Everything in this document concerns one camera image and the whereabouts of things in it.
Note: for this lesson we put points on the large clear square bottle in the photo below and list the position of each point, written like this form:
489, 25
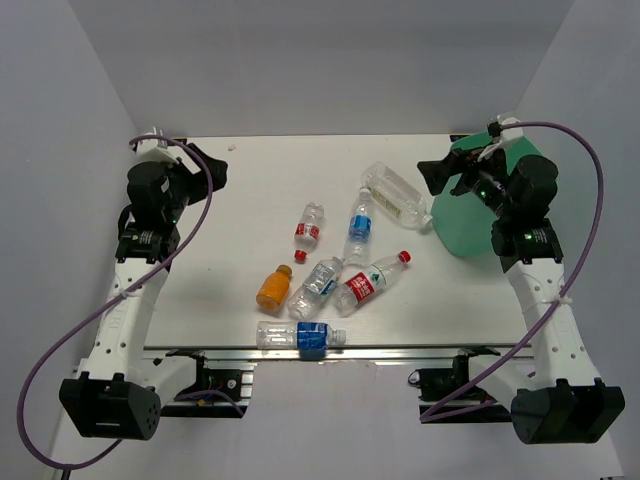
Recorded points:
399, 199

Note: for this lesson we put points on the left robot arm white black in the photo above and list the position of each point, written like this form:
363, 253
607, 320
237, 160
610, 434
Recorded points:
118, 394

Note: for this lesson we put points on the small clear bottle red label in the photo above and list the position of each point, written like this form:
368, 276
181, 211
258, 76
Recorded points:
308, 231

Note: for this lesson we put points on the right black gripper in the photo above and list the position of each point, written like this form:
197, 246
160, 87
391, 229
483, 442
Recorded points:
437, 173

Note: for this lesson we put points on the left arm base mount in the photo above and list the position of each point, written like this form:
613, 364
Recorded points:
222, 388

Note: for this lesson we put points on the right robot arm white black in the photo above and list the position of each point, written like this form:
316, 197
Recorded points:
547, 382

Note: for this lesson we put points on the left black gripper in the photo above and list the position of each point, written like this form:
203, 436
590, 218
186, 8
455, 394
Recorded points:
199, 181

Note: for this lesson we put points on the clear bottle red white label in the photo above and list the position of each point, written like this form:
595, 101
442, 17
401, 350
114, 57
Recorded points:
370, 281

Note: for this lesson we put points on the clear bottle dark blue label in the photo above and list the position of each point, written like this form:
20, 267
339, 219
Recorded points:
303, 336

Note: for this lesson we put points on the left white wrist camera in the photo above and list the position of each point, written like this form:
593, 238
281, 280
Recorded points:
153, 150

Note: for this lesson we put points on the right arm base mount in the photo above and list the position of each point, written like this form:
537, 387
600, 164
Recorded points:
436, 383

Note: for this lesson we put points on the clear bottle blue green label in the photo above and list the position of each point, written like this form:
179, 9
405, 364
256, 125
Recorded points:
315, 290

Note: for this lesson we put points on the green plastic bin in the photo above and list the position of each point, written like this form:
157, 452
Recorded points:
463, 223

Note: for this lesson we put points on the orange juice bottle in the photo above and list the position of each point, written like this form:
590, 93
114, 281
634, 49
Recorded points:
274, 289

